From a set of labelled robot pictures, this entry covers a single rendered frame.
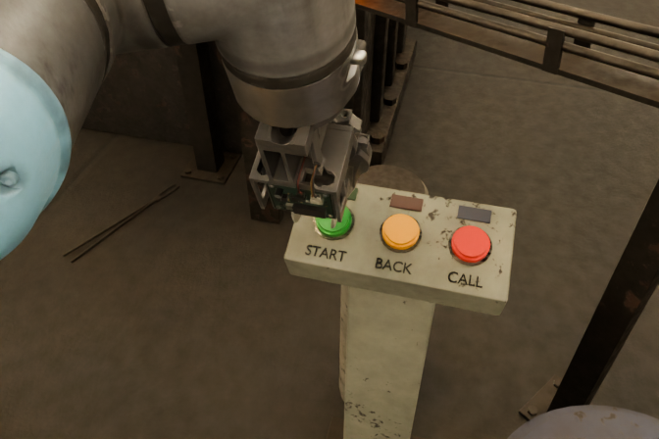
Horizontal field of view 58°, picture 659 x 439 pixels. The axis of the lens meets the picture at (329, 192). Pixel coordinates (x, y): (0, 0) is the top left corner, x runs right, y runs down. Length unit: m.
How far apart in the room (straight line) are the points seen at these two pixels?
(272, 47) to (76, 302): 1.18
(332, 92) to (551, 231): 1.26
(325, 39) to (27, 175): 0.19
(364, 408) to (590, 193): 1.05
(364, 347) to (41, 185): 0.60
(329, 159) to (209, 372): 0.87
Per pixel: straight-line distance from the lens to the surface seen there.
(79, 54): 0.27
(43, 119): 0.23
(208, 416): 1.23
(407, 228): 0.65
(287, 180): 0.45
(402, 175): 0.86
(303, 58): 0.35
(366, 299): 0.70
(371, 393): 0.86
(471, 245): 0.65
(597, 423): 0.78
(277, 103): 0.38
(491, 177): 1.71
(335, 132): 0.48
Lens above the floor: 1.07
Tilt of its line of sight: 42 degrees down
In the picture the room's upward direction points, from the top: straight up
